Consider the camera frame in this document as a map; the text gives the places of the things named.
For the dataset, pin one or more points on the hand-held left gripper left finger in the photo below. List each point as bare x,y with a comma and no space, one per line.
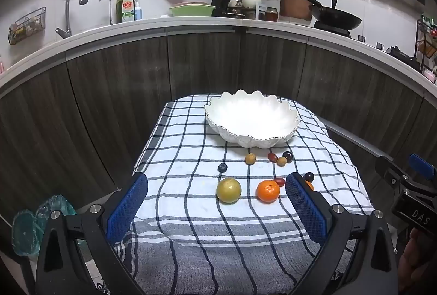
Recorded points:
128,206

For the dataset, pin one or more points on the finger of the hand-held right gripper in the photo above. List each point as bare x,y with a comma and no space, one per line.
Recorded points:
389,170
421,165

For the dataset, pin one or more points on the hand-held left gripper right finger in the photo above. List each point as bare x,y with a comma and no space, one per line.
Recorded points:
305,209

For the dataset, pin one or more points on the mandarin orange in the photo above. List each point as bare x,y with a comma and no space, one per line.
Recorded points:
268,191
310,186

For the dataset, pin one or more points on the dark purple grape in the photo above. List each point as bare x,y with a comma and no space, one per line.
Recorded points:
309,176

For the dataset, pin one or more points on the red jujube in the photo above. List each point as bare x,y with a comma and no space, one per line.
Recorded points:
279,182

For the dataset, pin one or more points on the tan longan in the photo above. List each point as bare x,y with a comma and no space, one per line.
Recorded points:
281,161
250,159

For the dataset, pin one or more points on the dark purple plum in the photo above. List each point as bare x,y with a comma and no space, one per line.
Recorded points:
288,155

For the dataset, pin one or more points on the small red-brown jujube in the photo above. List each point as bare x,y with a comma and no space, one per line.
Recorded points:
272,157

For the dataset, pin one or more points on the yellow-green round fruit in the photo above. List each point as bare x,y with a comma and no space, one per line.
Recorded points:
228,190

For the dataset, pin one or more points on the blueberry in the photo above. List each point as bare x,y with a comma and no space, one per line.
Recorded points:
222,168

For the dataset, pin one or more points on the white scalloped bowl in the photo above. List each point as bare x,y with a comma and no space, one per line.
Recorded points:
249,117

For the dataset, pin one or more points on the person's right hand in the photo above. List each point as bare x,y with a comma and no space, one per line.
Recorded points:
413,254

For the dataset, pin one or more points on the grey metal bar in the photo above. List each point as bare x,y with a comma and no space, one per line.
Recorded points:
355,137

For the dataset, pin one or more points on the white checked cloth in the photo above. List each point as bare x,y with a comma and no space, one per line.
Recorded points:
191,151

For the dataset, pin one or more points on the clear plastic water bottles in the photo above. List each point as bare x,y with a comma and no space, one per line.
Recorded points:
27,230

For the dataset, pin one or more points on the black gas stove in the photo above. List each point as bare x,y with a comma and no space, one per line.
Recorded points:
338,32

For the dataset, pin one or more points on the kitchen counter with wood cabinets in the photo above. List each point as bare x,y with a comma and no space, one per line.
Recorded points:
205,69

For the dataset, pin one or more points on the black wok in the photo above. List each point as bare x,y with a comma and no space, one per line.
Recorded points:
336,20

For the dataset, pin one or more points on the blue hand soap bottle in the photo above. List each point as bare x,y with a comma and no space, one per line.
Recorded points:
138,12

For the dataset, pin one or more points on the brown glass jar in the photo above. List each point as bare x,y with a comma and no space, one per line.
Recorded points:
271,14

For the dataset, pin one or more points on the thin curved faucet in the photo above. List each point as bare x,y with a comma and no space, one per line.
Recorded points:
110,11

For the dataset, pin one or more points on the green dish soap bottle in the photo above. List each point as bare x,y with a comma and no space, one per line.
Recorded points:
126,8

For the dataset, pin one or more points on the green basin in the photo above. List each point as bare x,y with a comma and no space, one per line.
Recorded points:
191,10

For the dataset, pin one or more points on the chrome kitchen faucet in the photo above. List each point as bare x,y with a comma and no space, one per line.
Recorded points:
67,8

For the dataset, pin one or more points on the pink basin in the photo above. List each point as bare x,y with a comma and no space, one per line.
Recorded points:
191,3

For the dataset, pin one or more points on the white teapot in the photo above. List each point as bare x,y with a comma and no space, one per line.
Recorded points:
252,0

